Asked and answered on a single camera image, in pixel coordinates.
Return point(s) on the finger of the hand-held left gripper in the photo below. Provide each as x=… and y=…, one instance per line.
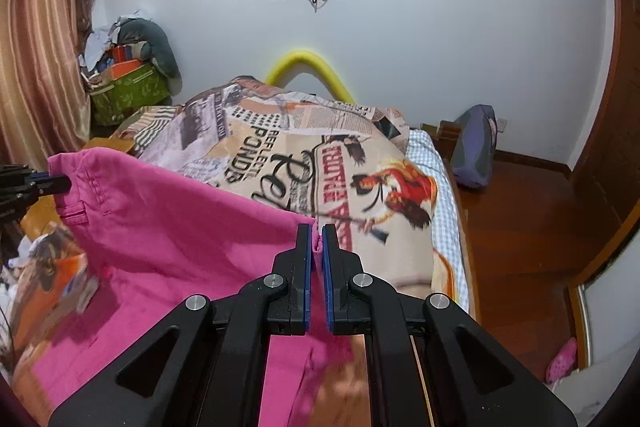
x=47, y=183

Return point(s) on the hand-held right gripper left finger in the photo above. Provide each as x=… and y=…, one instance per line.
x=306, y=279

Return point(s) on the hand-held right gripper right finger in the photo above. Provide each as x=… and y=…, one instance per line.
x=328, y=279

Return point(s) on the pink pants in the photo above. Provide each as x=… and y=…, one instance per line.
x=170, y=247

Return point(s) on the green patterned storage box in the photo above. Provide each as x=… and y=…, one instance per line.
x=127, y=94

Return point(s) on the printed blanket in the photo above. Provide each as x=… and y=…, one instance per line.
x=280, y=157

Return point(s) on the orange box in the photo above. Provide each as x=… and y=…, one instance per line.
x=122, y=69

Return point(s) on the striped brown curtain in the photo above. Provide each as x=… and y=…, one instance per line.
x=42, y=42

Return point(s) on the checkered bed sheet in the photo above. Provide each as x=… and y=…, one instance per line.
x=440, y=187

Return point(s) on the grey plush toy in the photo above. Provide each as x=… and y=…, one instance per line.
x=157, y=44

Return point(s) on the purple grey bag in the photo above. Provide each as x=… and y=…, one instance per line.
x=475, y=147

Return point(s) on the yellow foam tube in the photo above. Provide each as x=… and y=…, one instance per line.
x=312, y=69

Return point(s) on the pink slipper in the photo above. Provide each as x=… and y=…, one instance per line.
x=561, y=361

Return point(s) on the wooden door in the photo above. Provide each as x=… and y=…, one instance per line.
x=615, y=107

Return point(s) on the wall socket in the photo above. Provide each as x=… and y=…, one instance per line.
x=502, y=123

